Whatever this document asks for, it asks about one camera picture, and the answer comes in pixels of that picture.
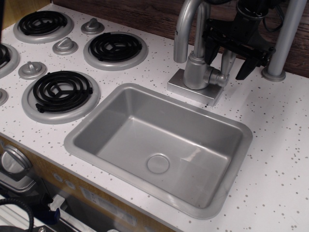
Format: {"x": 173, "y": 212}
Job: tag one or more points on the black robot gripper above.
{"x": 241, "y": 36}

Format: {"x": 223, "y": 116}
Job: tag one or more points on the silver faucet lever handle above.
{"x": 224, "y": 70}

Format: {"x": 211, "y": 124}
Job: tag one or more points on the silver curved faucet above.
{"x": 198, "y": 81}

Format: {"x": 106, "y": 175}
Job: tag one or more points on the grey support pole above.
{"x": 274, "y": 71}

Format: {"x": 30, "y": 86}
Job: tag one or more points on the grey plastic sink basin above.
{"x": 183, "y": 155}

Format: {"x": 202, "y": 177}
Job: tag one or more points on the back right stove burner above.
{"x": 115, "y": 51}

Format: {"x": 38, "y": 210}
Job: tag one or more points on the silver knob back right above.
{"x": 92, "y": 27}

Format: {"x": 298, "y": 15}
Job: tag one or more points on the silver knob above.
{"x": 65, "y": 47}
{"x": 92, "y": 27}
{"x": 32, "y": 70}

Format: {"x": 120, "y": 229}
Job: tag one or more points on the silver knob middle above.
{"x": 65, "y": 47}

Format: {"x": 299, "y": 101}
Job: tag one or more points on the front right stove burner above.
{"x": 60, "y": 97}

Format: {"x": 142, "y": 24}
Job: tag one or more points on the back left stove burner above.
{"x": 43, "y": 27}

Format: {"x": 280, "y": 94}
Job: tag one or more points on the silver knob front left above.
{"x": 32, "y": 70}

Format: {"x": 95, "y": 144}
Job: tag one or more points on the left edge stove burner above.
{"x": 9, "y": 59}

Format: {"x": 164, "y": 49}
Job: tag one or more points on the silver knob left edge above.
{"x": 3, "y": 96}

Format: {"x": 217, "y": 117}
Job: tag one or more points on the silver round oven dial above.
{"x": 13, "y": 163}

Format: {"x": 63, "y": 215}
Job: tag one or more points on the silver oven door handle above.
{"x": 23, "y": 186}

